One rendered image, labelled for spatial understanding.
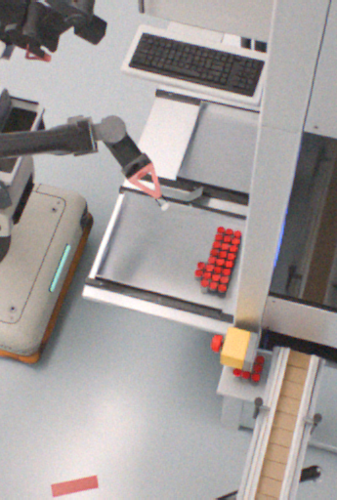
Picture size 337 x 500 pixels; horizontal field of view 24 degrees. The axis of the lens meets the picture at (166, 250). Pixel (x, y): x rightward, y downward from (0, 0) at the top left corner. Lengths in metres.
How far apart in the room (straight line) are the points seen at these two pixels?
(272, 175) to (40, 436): 1.80
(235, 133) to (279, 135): 1.10
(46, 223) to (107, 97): 0.83
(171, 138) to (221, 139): 0.14
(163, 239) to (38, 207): 0.89
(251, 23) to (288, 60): 1.49
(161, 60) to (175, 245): 0.67
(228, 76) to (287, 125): 1.33
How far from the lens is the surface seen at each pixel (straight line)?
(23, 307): 2.72
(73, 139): 1.71
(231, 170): 2.19
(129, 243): 2.09
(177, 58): 2.49
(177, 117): 2.30
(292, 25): 0.99
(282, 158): 1.21
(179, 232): 2.10
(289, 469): 1.82
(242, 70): 2.47
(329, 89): 1.06
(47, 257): 2.78
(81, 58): 3.61
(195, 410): 2.83
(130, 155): 1.74
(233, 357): 1.81
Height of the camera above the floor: 2.74
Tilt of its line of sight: 64 degrees down
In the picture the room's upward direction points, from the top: 4 degrees counter-clockwise
